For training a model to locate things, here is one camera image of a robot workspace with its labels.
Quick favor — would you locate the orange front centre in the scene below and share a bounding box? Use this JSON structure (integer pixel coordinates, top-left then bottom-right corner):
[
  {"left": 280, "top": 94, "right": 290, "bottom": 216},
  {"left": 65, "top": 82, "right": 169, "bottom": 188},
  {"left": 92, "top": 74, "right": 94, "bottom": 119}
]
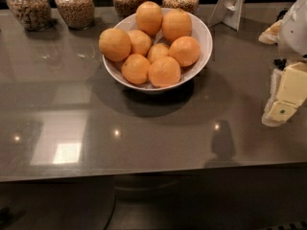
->
[{"left": 149, "top": 57, "right": 181, "bottom": 88}]

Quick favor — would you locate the orange top back left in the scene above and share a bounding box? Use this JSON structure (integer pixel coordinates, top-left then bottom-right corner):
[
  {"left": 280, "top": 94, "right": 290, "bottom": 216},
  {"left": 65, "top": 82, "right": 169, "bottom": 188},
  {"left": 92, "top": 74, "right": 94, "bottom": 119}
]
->
[{"left": 135, "top": 1, "right": 163, "bottom": 35}]

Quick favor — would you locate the glass jar far left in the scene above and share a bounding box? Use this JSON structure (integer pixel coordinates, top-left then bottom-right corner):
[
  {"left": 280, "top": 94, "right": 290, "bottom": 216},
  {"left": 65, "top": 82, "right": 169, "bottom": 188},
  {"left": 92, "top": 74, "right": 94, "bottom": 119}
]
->
[{"left": 6, "top": 0, "right": 52, "bottom": 32}]

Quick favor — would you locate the white card stand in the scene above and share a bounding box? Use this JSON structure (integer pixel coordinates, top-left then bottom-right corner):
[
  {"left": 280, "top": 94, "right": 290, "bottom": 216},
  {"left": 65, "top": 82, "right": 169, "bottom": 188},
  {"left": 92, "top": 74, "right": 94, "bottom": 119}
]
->
[{"left": 208, "top": 0, "right": 246, "bottom": 31}]

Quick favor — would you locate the orange far left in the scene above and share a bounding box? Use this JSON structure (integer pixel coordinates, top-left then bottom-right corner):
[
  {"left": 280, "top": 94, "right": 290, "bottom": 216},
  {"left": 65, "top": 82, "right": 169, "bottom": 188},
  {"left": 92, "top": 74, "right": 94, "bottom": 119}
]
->
[{"left": 99, "top": 28, "right": 131, "bottom": 61}]

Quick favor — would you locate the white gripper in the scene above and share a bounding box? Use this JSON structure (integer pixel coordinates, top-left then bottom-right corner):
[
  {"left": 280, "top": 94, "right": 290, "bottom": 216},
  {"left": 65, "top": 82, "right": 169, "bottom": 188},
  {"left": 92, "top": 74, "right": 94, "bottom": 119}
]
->
[{"left": 258, "top": 0, "right": 307, "bottom": 127}]

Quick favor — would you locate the small orange centre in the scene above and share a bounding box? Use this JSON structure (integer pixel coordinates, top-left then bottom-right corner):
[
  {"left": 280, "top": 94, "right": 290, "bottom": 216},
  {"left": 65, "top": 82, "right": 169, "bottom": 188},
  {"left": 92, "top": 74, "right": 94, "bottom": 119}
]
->
[{"left": 147, "top": 43, "right": 170, "bottom": 63}]

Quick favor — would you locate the orange top back right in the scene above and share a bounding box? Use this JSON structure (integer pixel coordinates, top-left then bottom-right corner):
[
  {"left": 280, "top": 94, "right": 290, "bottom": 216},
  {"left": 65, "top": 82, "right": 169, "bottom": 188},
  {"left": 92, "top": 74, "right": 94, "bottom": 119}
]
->
[{"left": 161, "top": 9, "right": 192, "bottom": 42}]

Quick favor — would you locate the orange front left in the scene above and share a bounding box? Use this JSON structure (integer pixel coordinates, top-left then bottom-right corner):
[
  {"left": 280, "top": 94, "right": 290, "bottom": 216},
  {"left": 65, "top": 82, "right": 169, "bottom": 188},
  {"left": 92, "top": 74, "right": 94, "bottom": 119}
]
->
[{"left": 121, "top": 54, "right": 151, "bottom": 84}]

